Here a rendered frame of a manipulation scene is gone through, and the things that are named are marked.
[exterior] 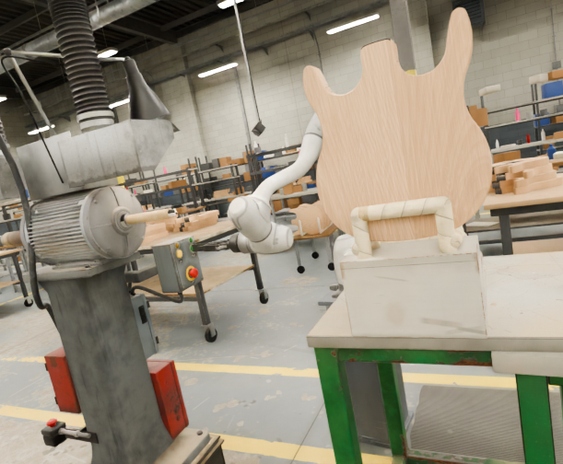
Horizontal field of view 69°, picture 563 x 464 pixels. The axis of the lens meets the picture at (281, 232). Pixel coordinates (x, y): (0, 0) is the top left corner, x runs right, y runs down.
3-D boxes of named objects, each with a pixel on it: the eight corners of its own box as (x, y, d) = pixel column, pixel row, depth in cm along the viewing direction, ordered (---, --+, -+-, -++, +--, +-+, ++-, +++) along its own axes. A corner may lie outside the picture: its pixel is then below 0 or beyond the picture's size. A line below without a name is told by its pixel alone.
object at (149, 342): (118, 361, 173) (84, 236, 165) (135, 350, 182) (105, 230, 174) (144, 363, 166) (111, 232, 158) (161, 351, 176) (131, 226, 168)
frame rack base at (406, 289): (351, 337, 90) (338, 262, 88) (367, 311, 104) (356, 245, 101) (488, 339, 78) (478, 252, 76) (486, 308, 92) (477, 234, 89)
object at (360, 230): (356, 260, 88) (348, 216, 86) (359, 256, 90) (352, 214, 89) (370, 259, 86) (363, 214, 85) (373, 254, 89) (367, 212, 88)
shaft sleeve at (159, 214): (126, 225, 138) (124, 215, 138) (134, 223, 141) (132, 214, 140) (168, 218, 130) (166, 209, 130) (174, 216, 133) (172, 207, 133)
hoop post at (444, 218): (439, 253, 80) (432, 206, 78) (440, 249, 83) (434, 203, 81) (457, 252, 78) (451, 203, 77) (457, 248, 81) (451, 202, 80)
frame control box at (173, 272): (130, 313, 169) (115, 252, 165) (165, 295, 188) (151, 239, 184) (177, 311, 158) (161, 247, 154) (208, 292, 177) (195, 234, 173)
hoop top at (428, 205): (349, 224, 86) (347, 209, 86) (353, 221, 89) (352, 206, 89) (451, 213, 77) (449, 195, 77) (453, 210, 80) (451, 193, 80)
